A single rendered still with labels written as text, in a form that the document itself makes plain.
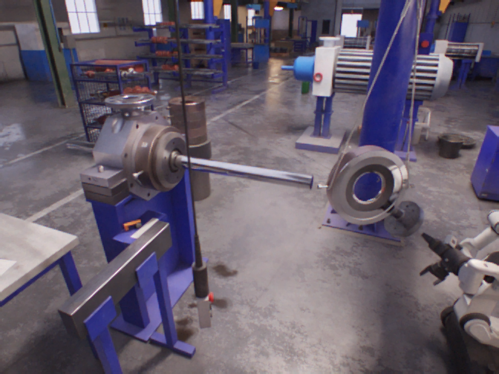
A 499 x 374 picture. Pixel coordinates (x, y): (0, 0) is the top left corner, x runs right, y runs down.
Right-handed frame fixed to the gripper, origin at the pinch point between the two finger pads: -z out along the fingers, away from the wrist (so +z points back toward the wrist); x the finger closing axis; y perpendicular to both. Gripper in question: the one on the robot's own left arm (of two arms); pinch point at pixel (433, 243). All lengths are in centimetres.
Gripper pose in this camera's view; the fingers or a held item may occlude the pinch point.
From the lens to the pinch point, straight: 162.3
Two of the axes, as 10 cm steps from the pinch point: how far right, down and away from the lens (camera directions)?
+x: 7.6, 5.5, 3.5
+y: 6.4, -7.4, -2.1
